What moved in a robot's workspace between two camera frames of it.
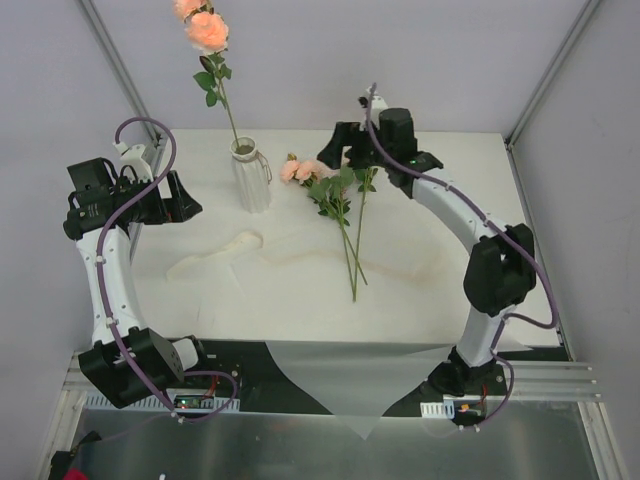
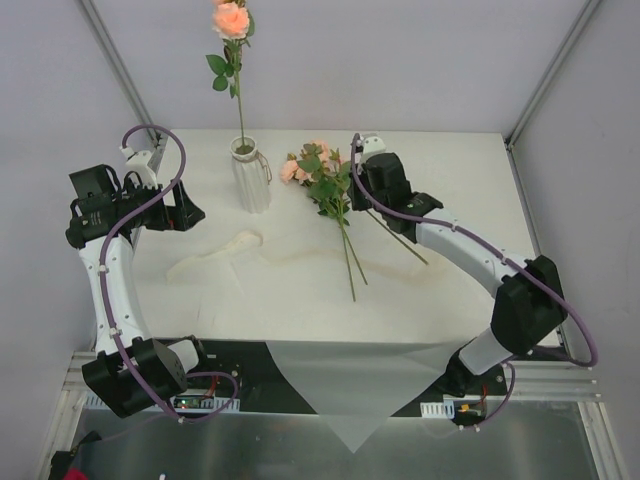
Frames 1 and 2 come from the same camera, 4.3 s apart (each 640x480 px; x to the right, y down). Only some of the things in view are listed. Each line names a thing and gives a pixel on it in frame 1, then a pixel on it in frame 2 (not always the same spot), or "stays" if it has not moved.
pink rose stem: x=367 y=176 -> x=337 y=176
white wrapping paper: x=357 y=297 stays
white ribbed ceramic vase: x=252 y=173 stays
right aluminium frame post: x=554 y=65 stays
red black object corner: x=61 y=467 stays
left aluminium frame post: x=124 y=69 stays
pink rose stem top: x=209 y=31 -> x=233 y=22
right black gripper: x=347 y=145 -> x=358 y=191
